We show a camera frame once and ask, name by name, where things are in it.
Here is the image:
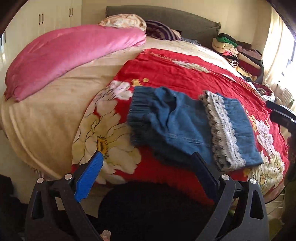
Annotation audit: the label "blue pants with lace trim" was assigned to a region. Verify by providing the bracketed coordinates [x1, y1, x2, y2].
[127, 86, 264, 173]

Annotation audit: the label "dark red cloth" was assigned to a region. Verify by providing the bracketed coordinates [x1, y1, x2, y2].
[254, 82, 274, 96]

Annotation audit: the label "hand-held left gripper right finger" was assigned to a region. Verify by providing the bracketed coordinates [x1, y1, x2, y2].
[191, 152, 270, 241]

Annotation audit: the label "red floral bed cover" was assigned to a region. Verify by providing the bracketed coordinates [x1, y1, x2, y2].
[71, 48, 290, 204]

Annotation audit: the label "blue patterned cloth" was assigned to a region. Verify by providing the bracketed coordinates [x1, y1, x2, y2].
[181, 37, 201, 45]

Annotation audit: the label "cream blanket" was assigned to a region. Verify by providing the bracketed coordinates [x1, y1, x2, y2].
[0, 37, 232, 176]

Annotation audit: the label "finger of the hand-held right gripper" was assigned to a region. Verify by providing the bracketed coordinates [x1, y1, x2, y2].
[270, 112, 296, 127]
[265, 101, 296, 117]

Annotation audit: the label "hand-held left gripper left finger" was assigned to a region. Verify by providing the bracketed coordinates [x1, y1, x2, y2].
[25, 151, 104, 241]

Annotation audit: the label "cream curtain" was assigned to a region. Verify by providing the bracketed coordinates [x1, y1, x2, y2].
[262, 11, 296, 91]

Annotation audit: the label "pink quilt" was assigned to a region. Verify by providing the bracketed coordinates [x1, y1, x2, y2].
[3, 24, 147, 103]

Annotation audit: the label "cream wardrobe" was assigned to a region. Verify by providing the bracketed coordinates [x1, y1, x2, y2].
[5, 0, 82, 44]

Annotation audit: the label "purple striped cloth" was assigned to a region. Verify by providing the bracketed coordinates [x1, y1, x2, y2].
[145, 20, 182, 40]

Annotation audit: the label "white radiator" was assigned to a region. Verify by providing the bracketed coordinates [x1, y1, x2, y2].
[276, 88, 295, 106]

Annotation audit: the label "pile of folded clothes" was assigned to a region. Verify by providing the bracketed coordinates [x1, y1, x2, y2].
[211, 33, 265, 81]

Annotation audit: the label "green cloth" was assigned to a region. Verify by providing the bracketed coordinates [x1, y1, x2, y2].
[268, 215, 287, 237]

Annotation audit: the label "grey headboard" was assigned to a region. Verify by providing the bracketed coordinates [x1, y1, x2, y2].
[105, 6, 221, 47]

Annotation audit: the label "cream floral quilt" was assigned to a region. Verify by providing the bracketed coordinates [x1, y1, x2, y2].
[98, 14, 147, 33]

